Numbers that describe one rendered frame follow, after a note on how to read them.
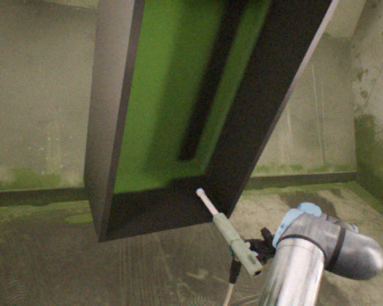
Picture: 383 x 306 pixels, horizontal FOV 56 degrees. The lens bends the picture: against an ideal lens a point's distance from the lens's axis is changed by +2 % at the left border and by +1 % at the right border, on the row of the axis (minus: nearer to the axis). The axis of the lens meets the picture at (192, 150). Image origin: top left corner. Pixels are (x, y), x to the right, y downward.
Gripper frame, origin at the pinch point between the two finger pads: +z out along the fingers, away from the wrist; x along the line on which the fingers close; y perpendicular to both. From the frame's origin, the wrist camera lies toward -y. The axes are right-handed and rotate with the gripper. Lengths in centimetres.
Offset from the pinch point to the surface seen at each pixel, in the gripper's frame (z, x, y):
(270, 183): -95, 85, 52
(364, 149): -179, 79, 31
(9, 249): 81, 74, 45
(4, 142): 77, 123, 12
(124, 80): 42, 14, -69
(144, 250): 17, 52, 48
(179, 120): 4, 54, -31
